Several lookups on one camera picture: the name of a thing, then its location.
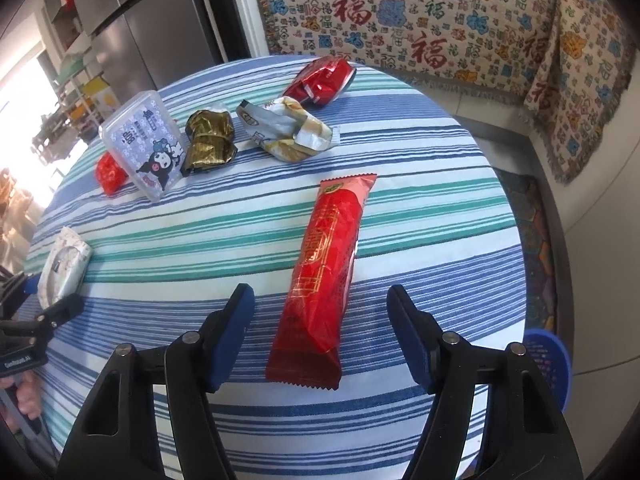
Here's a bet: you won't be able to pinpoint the long red snack wrapper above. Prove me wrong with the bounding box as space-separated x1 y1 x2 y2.
265 174 378 390

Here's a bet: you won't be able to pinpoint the small red plastic bag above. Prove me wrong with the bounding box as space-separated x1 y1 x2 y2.
96 152 128 196

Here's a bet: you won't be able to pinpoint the clear plastic Kuromi box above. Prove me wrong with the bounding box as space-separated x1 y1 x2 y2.
99 90 188 202

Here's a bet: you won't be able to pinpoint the gold foil bag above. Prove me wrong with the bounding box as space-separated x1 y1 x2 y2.
181 110 238 177

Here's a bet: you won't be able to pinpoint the white beige snack wrapper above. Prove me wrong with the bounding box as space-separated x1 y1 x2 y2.
236 96 341 162

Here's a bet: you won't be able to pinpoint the red foil bag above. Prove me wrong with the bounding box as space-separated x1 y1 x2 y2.
282 55 357 106

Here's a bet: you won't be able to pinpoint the blue plastic trash basket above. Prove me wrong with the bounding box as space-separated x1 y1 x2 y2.
523 328 573 412

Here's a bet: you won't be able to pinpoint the person's left hand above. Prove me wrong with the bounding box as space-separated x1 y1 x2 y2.
16 370 42 420

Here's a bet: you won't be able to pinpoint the hexagon pattern floor mat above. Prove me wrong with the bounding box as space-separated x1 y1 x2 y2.
495 168 558 333

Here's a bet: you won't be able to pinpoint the blue striped tablecloth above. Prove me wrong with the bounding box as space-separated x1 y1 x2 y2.
26 67 526 479

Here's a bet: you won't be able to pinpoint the yellow white cardboard box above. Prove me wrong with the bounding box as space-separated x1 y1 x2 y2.
82 76 120 120

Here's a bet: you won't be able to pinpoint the white lower cabinets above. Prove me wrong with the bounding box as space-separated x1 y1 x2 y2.
529 109 640 461

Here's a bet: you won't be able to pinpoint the grey refrigerator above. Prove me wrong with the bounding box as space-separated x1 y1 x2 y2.
74 0 222 102

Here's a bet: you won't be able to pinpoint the patterned fu character cloth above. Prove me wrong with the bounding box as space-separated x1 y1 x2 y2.
258 0 637 183

